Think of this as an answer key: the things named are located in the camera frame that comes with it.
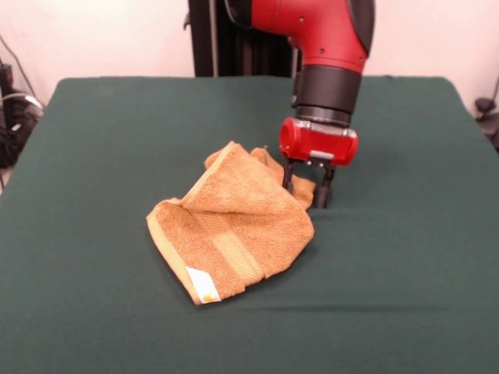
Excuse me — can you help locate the black power strip red switch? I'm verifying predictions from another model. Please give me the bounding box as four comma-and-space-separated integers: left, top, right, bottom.
0, 62, 15, 87

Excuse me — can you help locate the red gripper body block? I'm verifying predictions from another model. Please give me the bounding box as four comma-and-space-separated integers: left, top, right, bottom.
278, 116, 359, 169

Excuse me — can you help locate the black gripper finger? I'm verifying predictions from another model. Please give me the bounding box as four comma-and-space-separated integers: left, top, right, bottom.
313, 165, 335, 210
281, 155, 297, 192

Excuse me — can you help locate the dark green table cloth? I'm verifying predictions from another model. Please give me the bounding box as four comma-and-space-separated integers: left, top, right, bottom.
0, 76, 499, 374

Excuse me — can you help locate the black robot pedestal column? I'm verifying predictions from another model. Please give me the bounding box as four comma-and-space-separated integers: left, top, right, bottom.
182, 0, 303, 79

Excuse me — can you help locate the tan terry towel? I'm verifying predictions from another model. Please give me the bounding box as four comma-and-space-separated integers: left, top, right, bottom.
146, 140, 317, 308

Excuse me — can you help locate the black cable pile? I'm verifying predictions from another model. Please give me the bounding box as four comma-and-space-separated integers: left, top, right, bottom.
0, 91, 44, 169

